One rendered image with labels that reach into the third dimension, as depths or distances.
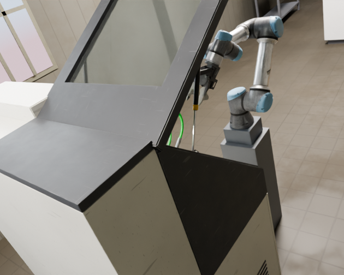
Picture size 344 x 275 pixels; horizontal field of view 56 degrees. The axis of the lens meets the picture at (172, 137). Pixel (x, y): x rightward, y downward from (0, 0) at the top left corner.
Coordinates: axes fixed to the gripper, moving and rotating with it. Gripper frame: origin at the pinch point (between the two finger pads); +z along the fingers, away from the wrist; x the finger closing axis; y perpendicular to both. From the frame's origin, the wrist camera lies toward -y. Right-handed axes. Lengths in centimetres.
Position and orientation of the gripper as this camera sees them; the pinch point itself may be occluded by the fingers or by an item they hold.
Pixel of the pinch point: (192, 100)
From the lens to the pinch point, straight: 157.9
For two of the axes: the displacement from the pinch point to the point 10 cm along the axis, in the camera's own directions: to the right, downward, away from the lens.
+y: 6.4, 1.3, 7.6
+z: -4.0, 9.0, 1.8
